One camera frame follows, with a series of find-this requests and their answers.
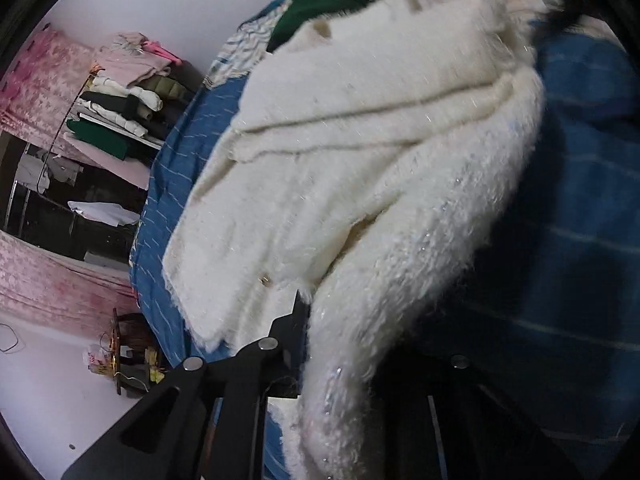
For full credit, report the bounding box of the green garment with white stripes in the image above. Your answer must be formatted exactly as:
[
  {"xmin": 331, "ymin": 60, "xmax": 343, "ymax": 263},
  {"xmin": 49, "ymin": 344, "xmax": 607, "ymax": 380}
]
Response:
[{"xmin": 267, "ymin": 0, "xmax": 427, "ymax": 52}]

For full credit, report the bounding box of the plain pink cloth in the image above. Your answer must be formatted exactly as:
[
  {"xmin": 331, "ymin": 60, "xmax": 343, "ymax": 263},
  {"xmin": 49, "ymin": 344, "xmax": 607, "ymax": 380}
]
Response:
[{"xmin": 64, "ymin": 136, "xmax": 157, "ymax": 192}]

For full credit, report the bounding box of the light striped cloth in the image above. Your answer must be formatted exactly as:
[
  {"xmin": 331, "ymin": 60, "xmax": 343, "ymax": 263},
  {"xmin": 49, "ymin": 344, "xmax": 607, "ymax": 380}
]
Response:
[{"xmin": 206, "ymin": 0, "xmax": 302, "ymax": 88}]

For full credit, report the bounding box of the pink patterned cloth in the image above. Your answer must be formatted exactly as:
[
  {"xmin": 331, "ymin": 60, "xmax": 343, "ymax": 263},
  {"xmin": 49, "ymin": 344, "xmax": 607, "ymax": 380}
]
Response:
[{"xmin": 0, "ymin": 230, "xmax": 140, "ymax": 342}]

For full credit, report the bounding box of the white cloth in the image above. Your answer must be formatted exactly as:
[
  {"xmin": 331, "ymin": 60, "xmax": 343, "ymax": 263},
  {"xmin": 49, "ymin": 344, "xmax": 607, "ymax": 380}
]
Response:
[{"xmin": 67, "ymin": 201, "xmax": 142, "ymax": 229}]

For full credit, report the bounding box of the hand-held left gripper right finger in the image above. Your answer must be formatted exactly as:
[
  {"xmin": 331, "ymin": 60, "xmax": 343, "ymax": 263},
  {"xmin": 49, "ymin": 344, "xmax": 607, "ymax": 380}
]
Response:
[{"xmin": 374, "ymin": 354, "xmax": 582, "ymax": 480}]

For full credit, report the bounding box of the wooden stool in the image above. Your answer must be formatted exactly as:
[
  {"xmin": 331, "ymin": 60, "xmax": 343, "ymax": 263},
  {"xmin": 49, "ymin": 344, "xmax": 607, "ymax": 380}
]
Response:
[{"xmin": 106, "ymin": 307, "xmax": 167, "ymax": 397}]

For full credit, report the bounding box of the metal rack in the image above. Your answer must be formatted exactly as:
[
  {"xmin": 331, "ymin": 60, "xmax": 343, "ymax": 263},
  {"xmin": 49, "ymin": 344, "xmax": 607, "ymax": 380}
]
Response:
[{"xmin": 4, "ymin": 140, "xmax": 53, "ymax": 233}]

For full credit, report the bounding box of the pink patterned curtain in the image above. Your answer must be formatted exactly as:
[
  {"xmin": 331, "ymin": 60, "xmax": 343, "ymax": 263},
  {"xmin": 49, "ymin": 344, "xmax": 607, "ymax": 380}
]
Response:
[{"xmin": 0, "ymin": 27, "xmax": 103, "ymax": 142}]

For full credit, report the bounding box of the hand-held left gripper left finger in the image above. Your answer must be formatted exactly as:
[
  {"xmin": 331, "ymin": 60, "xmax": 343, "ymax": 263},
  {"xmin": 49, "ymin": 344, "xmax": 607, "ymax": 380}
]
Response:
[{"xmin": 61, "ymin": 289, "xmax": 308, "ymax": 480}]

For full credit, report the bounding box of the white fluffy sweater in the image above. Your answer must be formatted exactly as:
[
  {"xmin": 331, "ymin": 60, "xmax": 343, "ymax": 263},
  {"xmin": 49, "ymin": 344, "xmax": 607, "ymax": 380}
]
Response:
[{"xmin": 162, "ymin": 0, "xmax": 547, "ymax": 480}]

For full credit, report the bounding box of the clear plastic bag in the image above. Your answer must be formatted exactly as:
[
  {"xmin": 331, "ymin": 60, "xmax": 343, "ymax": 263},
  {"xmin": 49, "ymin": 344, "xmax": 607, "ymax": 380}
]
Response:
[{"xmin": 82, "ymin": 344, "xmax": 114, "ymax": 375}]

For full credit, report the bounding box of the stack of folded clothes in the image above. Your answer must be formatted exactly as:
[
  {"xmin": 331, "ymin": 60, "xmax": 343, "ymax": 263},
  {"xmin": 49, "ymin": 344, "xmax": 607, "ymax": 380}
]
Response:
[{"xmin": 62, "ymin": 31, "xmax": 202, "ymax": 162}]

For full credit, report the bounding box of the thin cable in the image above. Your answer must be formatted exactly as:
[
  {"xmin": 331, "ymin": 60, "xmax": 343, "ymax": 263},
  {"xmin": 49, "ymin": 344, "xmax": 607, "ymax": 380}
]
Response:
[{"xmin": 0, "ymin": 323, "xmax": 24, "ymax": 354}]

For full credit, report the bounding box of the blue striped bed sheet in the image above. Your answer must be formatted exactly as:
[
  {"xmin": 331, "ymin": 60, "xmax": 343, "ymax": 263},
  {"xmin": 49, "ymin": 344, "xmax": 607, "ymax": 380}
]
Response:
[{"xmin": 128, "ymin": 20, "xmax": 640, "ymax": 480}]

